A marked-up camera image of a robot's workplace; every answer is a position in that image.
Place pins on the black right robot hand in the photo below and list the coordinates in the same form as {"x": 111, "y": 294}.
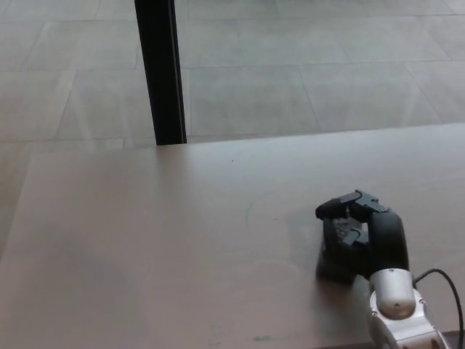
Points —
{"x": 387, "y": 240}

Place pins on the dark grey whiteboard eraser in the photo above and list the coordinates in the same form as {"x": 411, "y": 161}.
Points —
{"x": 332, "y": 270}

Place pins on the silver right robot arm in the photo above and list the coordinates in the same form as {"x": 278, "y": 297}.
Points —
{"x": 397, "y": 309}

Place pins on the black vertical metal post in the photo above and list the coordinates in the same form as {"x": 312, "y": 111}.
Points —
{"x": 160, "y": 72}

